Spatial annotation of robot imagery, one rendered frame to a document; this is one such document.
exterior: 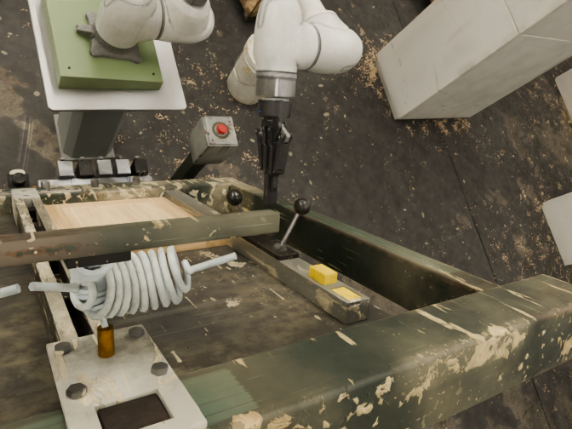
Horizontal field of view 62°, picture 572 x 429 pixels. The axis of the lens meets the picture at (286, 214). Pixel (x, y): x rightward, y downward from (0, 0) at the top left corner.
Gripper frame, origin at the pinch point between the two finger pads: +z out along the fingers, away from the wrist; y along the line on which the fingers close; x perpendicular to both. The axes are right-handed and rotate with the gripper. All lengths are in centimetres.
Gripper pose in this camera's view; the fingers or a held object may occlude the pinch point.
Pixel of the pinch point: (270, 188)
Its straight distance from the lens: 110.9
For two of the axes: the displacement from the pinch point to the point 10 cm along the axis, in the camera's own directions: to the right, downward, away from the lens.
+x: -8.4, 0.9, -5.3
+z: -0.6, 9.7, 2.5
